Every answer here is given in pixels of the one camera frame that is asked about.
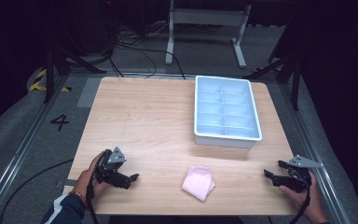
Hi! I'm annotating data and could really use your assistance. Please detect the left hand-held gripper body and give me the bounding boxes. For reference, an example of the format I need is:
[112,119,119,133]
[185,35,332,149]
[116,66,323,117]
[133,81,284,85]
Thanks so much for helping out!
[95,147,129,185]

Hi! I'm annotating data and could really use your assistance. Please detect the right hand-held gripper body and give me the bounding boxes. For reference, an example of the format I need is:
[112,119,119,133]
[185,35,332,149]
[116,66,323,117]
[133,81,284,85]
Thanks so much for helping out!
[286,154,324,193]

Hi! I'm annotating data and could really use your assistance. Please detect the person's right hand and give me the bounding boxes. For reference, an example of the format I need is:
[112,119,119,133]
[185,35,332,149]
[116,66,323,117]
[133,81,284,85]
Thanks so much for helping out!
[278,172,329,224]

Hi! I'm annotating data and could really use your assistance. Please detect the person's left hand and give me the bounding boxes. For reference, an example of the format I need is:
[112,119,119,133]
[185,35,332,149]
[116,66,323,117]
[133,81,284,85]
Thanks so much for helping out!
[73,151,113,201]

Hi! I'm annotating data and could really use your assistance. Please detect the pink folded cloth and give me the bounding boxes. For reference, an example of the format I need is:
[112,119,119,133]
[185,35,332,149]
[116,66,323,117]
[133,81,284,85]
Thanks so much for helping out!
[181,165,216,203]

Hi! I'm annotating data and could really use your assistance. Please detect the grey tape patch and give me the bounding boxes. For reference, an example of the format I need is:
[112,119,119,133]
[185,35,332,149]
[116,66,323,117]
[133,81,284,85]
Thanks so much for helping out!
[76,77,103,109]

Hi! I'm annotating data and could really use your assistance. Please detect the white divided storage box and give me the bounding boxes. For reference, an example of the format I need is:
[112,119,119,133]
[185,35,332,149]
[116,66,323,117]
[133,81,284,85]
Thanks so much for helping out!
[193,75,264,149]

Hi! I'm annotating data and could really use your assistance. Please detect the black tripod stand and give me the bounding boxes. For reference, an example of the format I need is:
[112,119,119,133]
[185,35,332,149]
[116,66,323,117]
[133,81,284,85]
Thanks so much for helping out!
[242,46,303,112]
[42,43,107,105]

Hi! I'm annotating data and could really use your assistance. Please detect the yellow black floor tape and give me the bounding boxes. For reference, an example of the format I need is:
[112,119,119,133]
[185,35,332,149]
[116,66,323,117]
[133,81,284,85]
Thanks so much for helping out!
[28,68,73,93]

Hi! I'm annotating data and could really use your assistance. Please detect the right hand-held gripper cable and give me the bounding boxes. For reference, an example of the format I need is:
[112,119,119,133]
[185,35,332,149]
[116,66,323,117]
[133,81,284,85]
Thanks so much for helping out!
[287,170,313,224]

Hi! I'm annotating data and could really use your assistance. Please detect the hand-held gripper cable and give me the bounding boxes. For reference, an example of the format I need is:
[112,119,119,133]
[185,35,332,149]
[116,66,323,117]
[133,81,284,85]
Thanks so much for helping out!
[287,170,313,224]
[86,161,101,224]

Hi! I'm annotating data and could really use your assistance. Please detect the aluminium floor rail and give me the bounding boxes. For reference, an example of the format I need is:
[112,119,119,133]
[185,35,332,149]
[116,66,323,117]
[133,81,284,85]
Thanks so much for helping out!
[278,81,352,224]
[0,74,70,223]

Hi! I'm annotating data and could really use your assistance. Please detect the left hand-held gripper cable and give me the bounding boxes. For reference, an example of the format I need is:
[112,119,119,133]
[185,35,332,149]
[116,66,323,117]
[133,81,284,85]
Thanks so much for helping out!
[86,161,101,224]

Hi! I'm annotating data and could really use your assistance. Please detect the orange bracelet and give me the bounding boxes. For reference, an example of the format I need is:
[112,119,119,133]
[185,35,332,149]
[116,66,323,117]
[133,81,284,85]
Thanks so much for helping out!
[69,190,89,207]

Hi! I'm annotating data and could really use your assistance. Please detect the black floor cable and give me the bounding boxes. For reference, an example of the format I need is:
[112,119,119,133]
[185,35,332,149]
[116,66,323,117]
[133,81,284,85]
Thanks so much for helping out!
[0,159,75,224]

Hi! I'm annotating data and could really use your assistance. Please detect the bundle of black floor cables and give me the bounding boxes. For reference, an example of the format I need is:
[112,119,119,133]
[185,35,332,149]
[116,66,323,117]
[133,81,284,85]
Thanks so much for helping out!
[106,24,187,80]

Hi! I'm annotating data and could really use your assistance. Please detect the white metal table frame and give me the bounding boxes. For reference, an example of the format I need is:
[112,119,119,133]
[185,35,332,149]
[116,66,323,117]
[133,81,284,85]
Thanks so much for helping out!
[164,0,254,69]

